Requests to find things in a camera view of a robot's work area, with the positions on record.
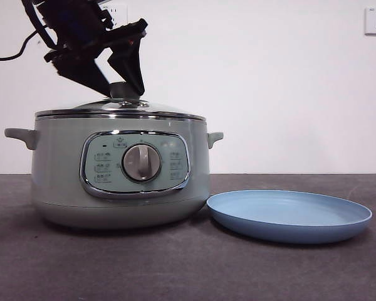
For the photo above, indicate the glass lid with green knob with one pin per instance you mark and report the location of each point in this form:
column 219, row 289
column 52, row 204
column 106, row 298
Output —
column 118, row 90

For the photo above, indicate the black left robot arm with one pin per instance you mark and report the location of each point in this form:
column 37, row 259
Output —
column 72, row 28

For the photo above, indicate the pale green electric steamer pot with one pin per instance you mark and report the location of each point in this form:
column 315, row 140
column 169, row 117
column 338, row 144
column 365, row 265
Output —
column 59, row 156

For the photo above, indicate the blue round plate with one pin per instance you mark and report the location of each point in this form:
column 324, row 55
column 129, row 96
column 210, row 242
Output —
column 285, row 208

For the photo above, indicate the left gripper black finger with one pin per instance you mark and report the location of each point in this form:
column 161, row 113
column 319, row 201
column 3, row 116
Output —
column 87, row 76
column 130, row 66

